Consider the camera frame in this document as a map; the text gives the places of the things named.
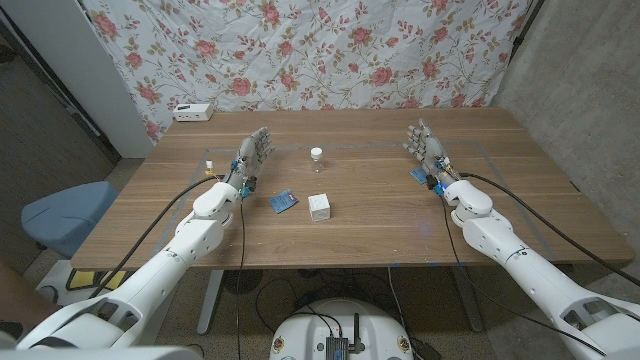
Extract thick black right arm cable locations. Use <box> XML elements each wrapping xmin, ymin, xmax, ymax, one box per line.
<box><xmin>458</xmin><ymin>172</ymin><xmax>640</xmax><ymax>289</ymax></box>

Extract round black floor base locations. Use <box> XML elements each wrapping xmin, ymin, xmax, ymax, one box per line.
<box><xmin>223</xmin><ymin>269</ymin><xmax>265</xmax><ymax>296</ymax></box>

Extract yellow black floor mat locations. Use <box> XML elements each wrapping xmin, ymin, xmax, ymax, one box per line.
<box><xmin>66</xmin><ymin>268</ymin><xmax>129</xmax><ymax>292</ymax></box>

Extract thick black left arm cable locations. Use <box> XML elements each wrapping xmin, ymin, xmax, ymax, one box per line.
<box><xmin>88</xmin><ymin>174</ymin><xmax>227</xmax><ymax>300</ymax></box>

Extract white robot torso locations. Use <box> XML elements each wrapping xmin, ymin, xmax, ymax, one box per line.
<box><xmin>269</xmin><ymin>298</ymin><xmax>415</xmax><ymax>360</ymax></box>

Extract black module with antenna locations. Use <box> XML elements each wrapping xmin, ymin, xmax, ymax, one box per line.
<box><xmin>325</xmin><ymin>313</ymin><xmax>366</xmax><ymax>360</ymax></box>

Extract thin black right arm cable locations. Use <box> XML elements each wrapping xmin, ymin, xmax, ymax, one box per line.
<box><xmin>439</xmin><ymin>195</ymin><xmax>609</xmax><ymax>357</ymax></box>

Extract black backdrop pole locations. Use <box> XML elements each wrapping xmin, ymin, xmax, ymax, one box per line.
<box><xmin>508</xmin><ymin>0</ymin><xmax>546</xmax><ymax>51</ymax></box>

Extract floral backdrop cloth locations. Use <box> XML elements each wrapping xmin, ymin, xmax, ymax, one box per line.
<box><xmin>79</xmin><ymin>0</ymin><xmax>534</xmax><ymax>146</ymax></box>

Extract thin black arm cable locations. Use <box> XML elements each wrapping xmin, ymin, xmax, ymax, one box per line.
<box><xmin>234</xmin><ymin>194</ymin><xmax>247</xmax><ymax>360</ymax></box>
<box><xmin>439</xmin><ymin>195</ymin><xmax>609</xmax><ymax>357</ymax></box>

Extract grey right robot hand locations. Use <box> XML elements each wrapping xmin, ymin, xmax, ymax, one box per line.
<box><xmin>402</xmin><ymin>118</ymin><xmax>461</xmax><ymax>197</ymax></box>

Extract blue padded stool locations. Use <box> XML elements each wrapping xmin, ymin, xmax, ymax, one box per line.
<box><xmin>20</xmin><ymin>180</ymin><xmax>119</xmax><ymax>260</ymax></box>

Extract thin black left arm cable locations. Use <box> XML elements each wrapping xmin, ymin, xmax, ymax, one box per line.
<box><xmin>234</xmin><ymin>194</ymin><xmax>247</xmax><ymax>360</ymax></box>

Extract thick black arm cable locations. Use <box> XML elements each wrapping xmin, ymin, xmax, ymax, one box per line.
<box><xmin>88</xmin><ymin>174</ymin><xmax>227</xmax><ymax>300</ymax></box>
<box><xmin>458</xmin><ymin>172</ymin><xmax>640</xmax><ymax>289</ymax></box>

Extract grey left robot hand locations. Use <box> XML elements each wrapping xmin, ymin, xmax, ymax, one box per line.
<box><xmin>223</xmin><ymin>126</ymin><xmax>277</xmax><ymax>197</ymax></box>

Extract grey table leg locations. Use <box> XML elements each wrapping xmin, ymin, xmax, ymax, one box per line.
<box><xmin>452</xmin><ymin>267</ymin><xmax>485</xmax><ymax>334</ymax></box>

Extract black power adapter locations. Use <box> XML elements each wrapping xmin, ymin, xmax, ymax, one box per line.
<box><xmin>409</xmin><ymin>337</ymin><xmax>442</xmax><ymax>360</ymax></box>

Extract black looped floor cable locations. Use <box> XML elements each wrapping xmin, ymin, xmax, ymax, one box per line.
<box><xmin>253</xmin><ymin>277</ymin><xmax>314</xmax><ymax>334</ymax></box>

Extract white power strip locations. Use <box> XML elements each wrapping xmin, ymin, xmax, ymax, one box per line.
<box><xmin>172</xmin><ymin>102</ymin><xmax>215</xmax><ymax>123</ymax></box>

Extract white cube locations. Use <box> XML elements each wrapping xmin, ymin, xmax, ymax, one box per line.
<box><xmin>307</xmin><ymin>193</ymin><xmax>332</xmax><ymax>223</ymax></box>

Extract person's forearm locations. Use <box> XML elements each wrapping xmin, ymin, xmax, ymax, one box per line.
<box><xmin>0</xmin><ymin>260</ymin><xmax>60</xmax><ymax>331</ymax></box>

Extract white table leg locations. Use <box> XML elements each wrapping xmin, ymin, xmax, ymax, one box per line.
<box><xmin>196</xmin><ymin>269</ymin><xmax>225</xmax><ymax>336</ymax></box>

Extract white partition panel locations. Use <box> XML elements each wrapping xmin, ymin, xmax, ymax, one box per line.
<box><xmin>0</xmin><ymin>0</ymin><xmax>155</xmax><ymax>160</ymax></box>

